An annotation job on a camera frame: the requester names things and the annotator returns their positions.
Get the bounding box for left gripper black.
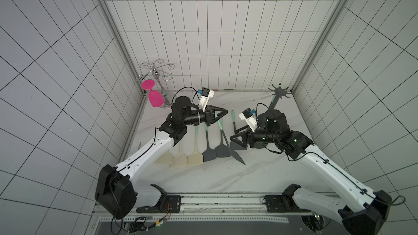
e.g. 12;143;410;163
184;104;228;126

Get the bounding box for grey utensil green handle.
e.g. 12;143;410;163
202;124;217;162

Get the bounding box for cream spatula green handle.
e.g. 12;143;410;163
154;151;174;165

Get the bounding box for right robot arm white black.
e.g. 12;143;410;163
230;108;393;235

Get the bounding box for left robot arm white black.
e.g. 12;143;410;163
94;96;228;220

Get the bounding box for grey kitchen utensil rack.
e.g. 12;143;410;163
253;83;292;149

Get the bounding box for pink plastic wine glass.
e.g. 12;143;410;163
141;79;164;107

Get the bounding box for chrome glass holder stand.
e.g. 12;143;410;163
137;59;176;108

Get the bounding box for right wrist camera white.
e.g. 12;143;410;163
239;108;258;132

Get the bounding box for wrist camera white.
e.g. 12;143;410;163
198;87;214;112
239;108;258;132

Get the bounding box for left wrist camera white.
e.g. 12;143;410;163
198;87;214;112

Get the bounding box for aluminium mounting rail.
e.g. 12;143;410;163
93;192;357;223

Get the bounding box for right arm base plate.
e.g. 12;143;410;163
262;195;310;213

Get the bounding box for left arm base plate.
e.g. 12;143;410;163
136;195;182;214

